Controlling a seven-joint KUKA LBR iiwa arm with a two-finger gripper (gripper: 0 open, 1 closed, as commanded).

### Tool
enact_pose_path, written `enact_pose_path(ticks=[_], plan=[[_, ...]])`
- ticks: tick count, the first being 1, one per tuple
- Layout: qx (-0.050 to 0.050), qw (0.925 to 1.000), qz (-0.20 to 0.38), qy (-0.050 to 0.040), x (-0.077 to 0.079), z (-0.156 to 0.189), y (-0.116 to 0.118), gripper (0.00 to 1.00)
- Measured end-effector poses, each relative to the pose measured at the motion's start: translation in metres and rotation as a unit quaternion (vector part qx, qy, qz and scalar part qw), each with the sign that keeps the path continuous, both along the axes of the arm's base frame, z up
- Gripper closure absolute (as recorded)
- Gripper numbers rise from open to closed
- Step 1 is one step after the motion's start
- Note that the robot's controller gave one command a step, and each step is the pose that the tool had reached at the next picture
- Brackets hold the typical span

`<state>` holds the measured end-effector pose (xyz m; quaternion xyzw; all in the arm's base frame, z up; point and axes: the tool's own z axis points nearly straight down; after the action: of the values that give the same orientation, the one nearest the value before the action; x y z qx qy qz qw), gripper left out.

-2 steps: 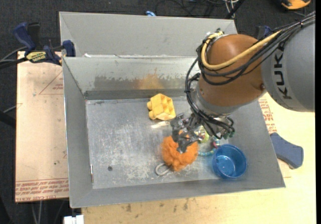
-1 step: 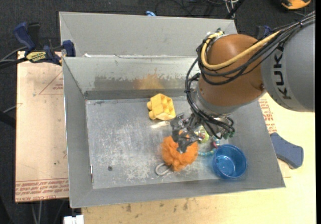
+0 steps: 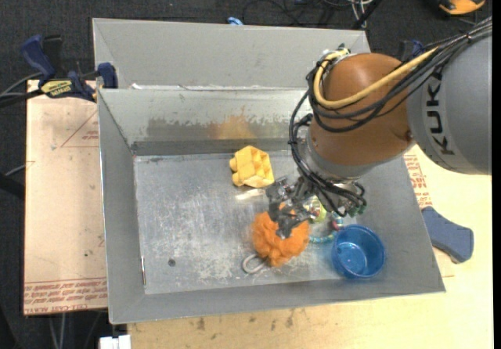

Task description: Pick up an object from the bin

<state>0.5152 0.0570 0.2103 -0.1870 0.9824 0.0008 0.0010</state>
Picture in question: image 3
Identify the blue plastic bowl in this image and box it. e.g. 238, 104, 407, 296
330, 223, 387, 280

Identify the orange mesh bath sponge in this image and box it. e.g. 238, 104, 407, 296
241, 210, 312, 275

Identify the grey metal bin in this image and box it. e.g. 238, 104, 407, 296
92, 17, 447, 326

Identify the teal beaded ring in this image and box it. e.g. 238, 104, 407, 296
308, 214, 347, 246

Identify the yellow waffle cloth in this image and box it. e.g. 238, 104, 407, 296
229, 145, 276, 189

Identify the brown cardboard board, red print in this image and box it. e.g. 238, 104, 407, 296
23, 79, 457, 317

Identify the yellow-green round thing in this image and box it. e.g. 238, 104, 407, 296
308, 199, 328, 223

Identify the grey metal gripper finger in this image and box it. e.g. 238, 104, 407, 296
265, 182, 292, 239
290, 198, 312, 232

